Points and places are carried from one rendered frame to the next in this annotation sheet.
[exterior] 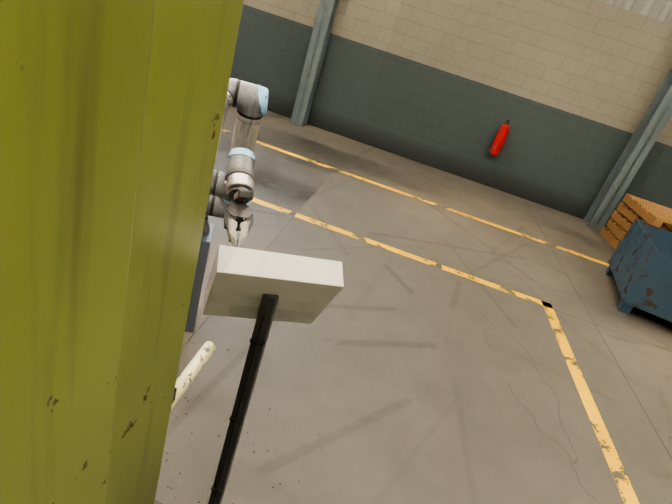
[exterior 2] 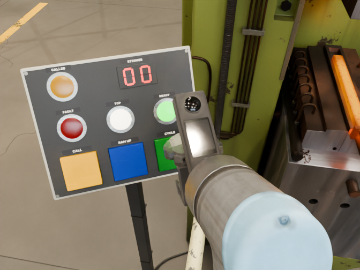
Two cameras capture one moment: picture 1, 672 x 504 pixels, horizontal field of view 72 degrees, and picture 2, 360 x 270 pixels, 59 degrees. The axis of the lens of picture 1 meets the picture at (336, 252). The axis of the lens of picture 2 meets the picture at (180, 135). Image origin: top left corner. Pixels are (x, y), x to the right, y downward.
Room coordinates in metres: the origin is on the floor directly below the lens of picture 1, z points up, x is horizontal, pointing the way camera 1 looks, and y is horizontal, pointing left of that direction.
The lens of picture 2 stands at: (1.64, 0.34, 1.54)
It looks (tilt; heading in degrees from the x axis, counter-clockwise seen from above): 45 degrees down; 186
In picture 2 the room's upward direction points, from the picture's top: straight up
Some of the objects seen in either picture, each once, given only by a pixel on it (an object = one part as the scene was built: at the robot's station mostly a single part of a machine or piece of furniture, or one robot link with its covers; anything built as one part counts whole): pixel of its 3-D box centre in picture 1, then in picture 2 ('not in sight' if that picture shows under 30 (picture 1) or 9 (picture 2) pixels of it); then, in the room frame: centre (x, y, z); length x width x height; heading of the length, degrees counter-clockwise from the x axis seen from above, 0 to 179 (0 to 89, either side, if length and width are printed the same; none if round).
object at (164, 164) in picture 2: not in sight; (172, 152); (1.16, 0.27, 1.01); 0.07 x 0.05 x 0.07; 112
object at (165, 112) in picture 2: not in sight; (166, 111); (1.12, 0.25, 1.09); 0.05 x 0.03 x 0.04; 87
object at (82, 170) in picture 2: not in sight; (81, 170); (1.23, 0.08, 1.01); 0.07 x 0.05 x 0.07; 112
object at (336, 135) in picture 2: not in sight; (331, 91); (0.82, 0.70, 0.96); 0.42 x 0.20 x 0.09; 177
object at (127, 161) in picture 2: not in sight; (128, 160); (1.20, 0.17, 1.01); 0.07 x 0.05 x 0.07; 112
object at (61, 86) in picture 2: not in sight; (62, 87); (1.15, 0.05, 1.16); 0.05 x 0.03 x 0.04; 87
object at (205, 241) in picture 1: (183, 275); not in sight; (2.15, 0.77, 0.30); 0.22 x 0.22 x 0.60; 16
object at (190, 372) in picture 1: (180, 385); (200, 220); (1.10, 0.34, 0.62); 0.44 x 0.05 x 0.05; 177
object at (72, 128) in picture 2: not in sight; (72, 128); (1.19, 0.06, 1.09); 0.05 x 0.03 x 0.04; 87
